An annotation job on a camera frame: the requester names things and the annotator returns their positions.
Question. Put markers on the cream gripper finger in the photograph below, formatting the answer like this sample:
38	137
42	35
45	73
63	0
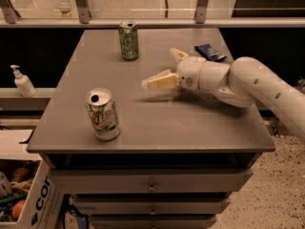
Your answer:
165	80
177	55

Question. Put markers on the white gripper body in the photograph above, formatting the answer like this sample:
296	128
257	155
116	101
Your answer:
188	71

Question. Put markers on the green soda can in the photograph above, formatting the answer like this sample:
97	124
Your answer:
128	40

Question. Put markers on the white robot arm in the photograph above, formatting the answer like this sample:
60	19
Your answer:
240	84

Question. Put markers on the white 7up soda can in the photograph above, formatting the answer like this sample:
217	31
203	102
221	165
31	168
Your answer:
100	106

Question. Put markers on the dark blue snack packet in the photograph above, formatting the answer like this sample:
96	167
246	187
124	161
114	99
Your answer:
210	53

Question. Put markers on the grey drawer cabinet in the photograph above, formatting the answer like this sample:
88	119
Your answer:
178	156

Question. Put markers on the white pump lotion bottle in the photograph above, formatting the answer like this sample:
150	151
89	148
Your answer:
22	82

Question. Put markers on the white cardboard box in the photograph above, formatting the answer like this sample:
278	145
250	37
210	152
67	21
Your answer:
26	176

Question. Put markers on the orange ball in box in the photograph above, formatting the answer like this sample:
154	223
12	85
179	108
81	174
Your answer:
17	209

